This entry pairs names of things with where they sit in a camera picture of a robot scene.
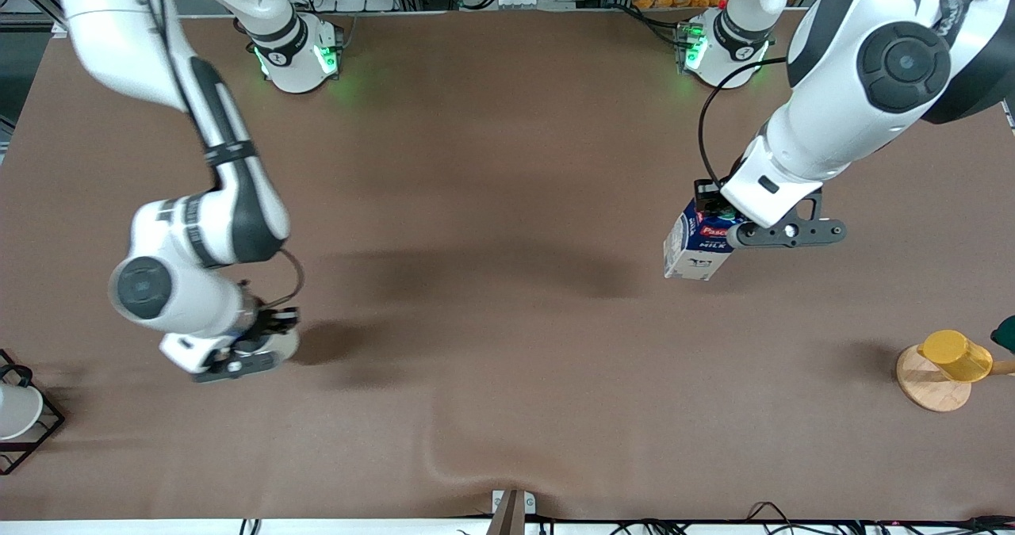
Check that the metal table edge bracket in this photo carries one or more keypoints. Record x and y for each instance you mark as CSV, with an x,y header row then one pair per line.
x,y
511,515

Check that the round wooden cup stand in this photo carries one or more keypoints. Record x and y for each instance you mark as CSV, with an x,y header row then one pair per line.
x,y
928,384

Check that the blue white milk carton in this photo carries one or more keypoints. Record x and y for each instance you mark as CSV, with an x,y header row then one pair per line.
x,y
698,256

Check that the brown table cover mat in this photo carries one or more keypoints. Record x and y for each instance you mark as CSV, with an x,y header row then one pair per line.
x,y
507,162

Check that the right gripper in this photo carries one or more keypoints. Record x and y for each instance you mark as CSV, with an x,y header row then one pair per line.
x,y
265,328

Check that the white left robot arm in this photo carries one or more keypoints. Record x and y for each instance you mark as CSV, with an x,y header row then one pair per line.
x,y
840,83

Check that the long white power strip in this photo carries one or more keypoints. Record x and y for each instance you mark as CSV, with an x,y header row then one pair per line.
x,y
535,0

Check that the yellow plastic cup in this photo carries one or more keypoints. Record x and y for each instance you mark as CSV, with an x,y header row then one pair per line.
x,y
955,354

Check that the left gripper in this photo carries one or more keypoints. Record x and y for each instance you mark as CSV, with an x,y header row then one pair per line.
x,y
708,199

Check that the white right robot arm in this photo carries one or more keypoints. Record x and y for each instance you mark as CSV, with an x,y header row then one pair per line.
x,y
238,202

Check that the dark green plastic cup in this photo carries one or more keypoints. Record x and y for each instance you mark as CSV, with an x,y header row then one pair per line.
x,y
1007,335

